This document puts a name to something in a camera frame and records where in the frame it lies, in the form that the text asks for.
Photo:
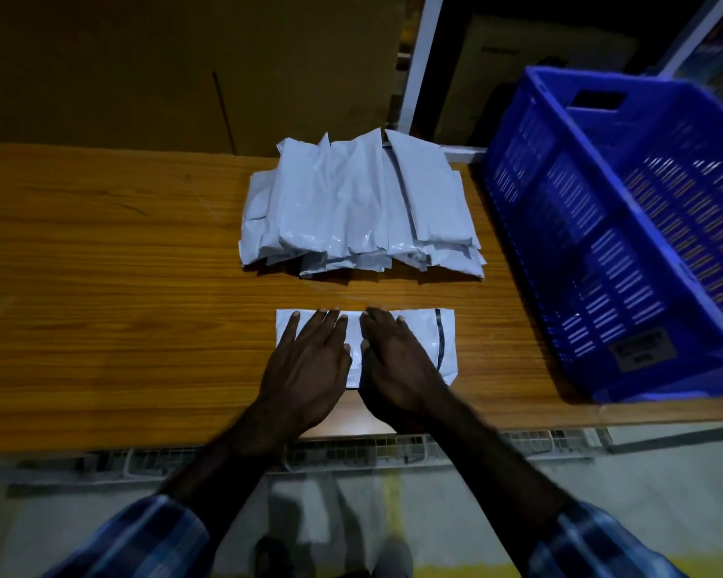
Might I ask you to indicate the person's left hand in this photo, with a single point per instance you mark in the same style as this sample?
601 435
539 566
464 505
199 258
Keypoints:
304 379

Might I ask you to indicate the person's right hand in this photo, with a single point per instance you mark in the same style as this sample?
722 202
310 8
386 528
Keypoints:
400 379

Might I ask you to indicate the person's right fingers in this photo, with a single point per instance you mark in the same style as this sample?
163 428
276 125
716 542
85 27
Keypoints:
388 332

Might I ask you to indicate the person's left little finger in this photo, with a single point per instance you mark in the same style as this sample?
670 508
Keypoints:
290 332

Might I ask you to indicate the white mailer packet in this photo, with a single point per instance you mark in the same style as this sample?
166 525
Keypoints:
425 340

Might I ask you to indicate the person's left forearm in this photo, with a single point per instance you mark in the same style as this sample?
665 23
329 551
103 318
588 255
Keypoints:
235 469

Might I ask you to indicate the person's right forearm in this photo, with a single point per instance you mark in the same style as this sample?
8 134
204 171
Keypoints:
494 475

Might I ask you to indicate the pile of white mailer bags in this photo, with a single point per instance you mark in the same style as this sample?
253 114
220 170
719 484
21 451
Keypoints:
349 204

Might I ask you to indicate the person's dark shoe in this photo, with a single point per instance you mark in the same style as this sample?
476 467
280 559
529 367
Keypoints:
393 559

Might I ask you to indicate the grey label sticker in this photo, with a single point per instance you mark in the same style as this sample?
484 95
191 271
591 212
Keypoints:
642 349

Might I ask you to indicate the blue plastic crate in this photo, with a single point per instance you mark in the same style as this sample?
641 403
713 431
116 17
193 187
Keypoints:
626 234

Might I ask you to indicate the blue plaid shirt sleeve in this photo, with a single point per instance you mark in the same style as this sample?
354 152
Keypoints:
138 544
602 547

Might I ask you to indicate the small brown cardboard box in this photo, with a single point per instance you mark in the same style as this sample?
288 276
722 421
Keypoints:
518 66

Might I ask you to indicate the large brown cardboard box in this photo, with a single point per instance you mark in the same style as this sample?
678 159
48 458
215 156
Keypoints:
156 66

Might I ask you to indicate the colourful goods on shelf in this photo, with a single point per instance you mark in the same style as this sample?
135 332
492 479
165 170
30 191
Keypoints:
720 60

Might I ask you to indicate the white metal shelf post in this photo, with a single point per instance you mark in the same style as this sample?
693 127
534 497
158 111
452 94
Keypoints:
420 60
699 33

